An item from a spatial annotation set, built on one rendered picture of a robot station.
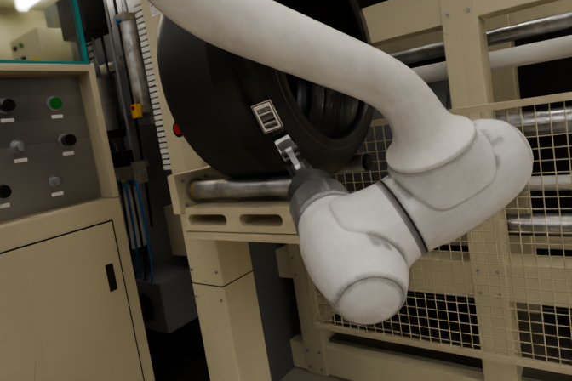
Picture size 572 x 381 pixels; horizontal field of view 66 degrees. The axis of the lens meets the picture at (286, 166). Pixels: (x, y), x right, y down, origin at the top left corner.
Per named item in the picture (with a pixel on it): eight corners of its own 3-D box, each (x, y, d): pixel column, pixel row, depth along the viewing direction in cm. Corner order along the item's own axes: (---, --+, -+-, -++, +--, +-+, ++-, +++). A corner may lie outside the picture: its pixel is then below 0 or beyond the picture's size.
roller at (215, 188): (200, 179, 112) (203, 197, 113) (186, 182, 109) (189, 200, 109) (314, 171, 91) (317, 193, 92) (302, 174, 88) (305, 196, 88)
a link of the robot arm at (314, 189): (313, 262, 61) (302, 237, 66) (371, 230, 61) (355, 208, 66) (285, 215, 57) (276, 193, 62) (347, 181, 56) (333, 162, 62)
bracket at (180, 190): (173, 214, 108) (166, 175, 107) (271, 182, 140) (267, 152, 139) (182, 214, 106) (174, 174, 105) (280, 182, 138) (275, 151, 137)
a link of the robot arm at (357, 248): (315, 269, 61) (395, 219, 61) (354, 359, 48) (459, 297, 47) (277, 217, 56) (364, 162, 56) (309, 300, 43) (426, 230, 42)
